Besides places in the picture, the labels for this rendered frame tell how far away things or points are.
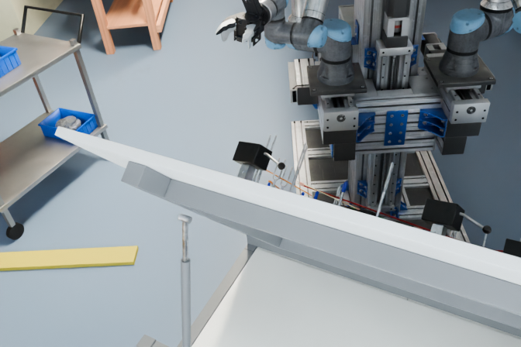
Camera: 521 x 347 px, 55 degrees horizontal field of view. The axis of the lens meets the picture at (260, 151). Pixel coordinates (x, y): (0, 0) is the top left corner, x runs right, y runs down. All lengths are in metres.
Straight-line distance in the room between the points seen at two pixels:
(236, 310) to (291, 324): 0.19
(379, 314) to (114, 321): 1.54
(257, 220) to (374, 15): 1.40
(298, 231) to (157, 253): 2.20
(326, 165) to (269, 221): 2.25
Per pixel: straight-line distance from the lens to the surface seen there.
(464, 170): 3.53
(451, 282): 0.83
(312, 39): 1.70
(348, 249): 0.84
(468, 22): 2.06
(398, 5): 2.05
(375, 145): 2.23
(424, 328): 1.69
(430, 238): 0.69
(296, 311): 1.69
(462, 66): 2.12
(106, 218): 3.34
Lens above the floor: 2.19
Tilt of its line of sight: 38 degrees down
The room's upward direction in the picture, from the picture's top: 6 degrees counter-clockwise
